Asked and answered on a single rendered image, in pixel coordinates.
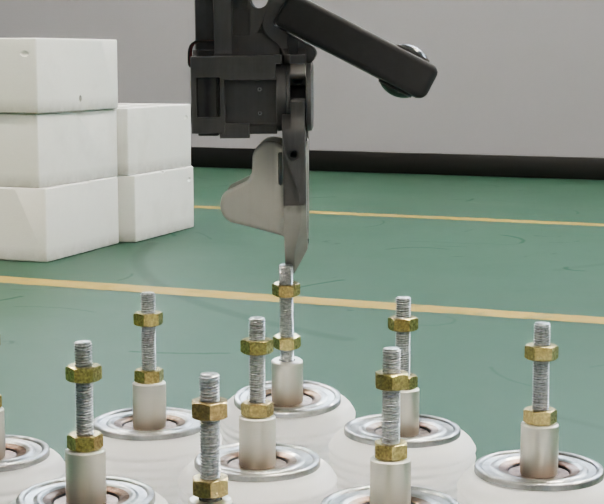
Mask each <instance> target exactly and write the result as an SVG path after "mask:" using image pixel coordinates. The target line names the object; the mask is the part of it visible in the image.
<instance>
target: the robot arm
mask: <svg viewBox="0 0 604 504"><path fill-rule="evenodd" d="M194 6H195V41H194V42H192V43H191V44H190V45H189V48H188V66H189V67H190V71H191V81H190V88H191V124H192V134H198V136H218V135H220V139H224V138H250V134H277V130H278V131H282V138H281V137H278V136H270V137H267V138H265V139H264V140H262V141H261V143H260V144H259V145H258V146H257V147H256V149H255V150H254V153H253V156H252V173H251V175H249V176H247V177H245V178H243V179H241V180H239V181H237V182H234V183H233V184H231V185H230V186H229V188H228V190H227V191H226V192H225V193H224V194H223V195H222V197H221V203H220V208H221V212H222V214H223V216H224V217H225V218H226V219H227V220H228V221H230V222H232V223H236V224H240V225H244V226H247V227H251V228H255V229H259V230H263V231H267V232H270V233H274V234H278V235H281V236H284V248H285V264H292V266H293V274H294V273H295V272H296V270H297V268H298V266H299V264H300V263H301V261H302V259H303V257H304V255H305V253H306V252H307V250H308V244H309V131H312V130H313V127H314V64H313V62H312V61H313V60H314V59H315V57H316V55H317V51H316V49H315V47H313V46H311V45H310V44H312V45H314V46H316V47H318V48H320V49H322V50H324V51H326V52H328V53H329V54H331V55H333V56H335V57H337V58H339V59H341V60H343V61H345V62H347V63H349V64H351V65H353V66H355V67H357V68H359V69H360V70H362V71H364V72H366V73H368V74H370V75H372V76H374V77H376V78H378V79H379V80H378V82H380V84H381V86H382V88H383V89H384V90H385V91H386V92H387V93H389V94H390V95H392V96H395V97H398V98H411V97H412V96H413V97H415V98H423V97H425V96H426V95H427V94H428V92H429V90H430V88H431V86H432V84H433V82H434V80H435V78H436V76H437V73H438V71H437V68H436V66H435V65H433V64H431V63H429V62H430V60H429V59H428V57H427V56H426V54H425V53H424V52H423V51H422V50H421V49H419V48H418V47H416V46H413V45H410V44H397V45H395V44H393V43H391V42H389V41H387V40H385V39H383V38H381V37H379V36H377V35H375V34H373V33H371V32H370V31H368V30H366V29H364V28H362V27H360V26H358V25H356V24H354V23H352V22H350V21H348V20H346V19H344V18H342V17H341V16H339V15H337V14H335V13H333V12H331V11H329V10H327V9H325V8H323V7H321V6H319V5H317V4H315V3H313V2H311V1H310V0H268V1H267V4H266V5H265V6H264V7H262V8H257V7H255V6H254V4H253V2H252V0H194ZM278 26H279V27H278ZM290 33H291V34H290ZM292 34H293V35H292ZM294 35H295V36H297V37H298V38H297V37H295V36H294ZM299 38H300V39H299ZM301 39H302V40H301ZM303 40H304V41H306V42H308V43H310V44H308V43H306V42H304V41H303ZM194 44H195V50H193V56H192V49H193V46H194Z"/></svg>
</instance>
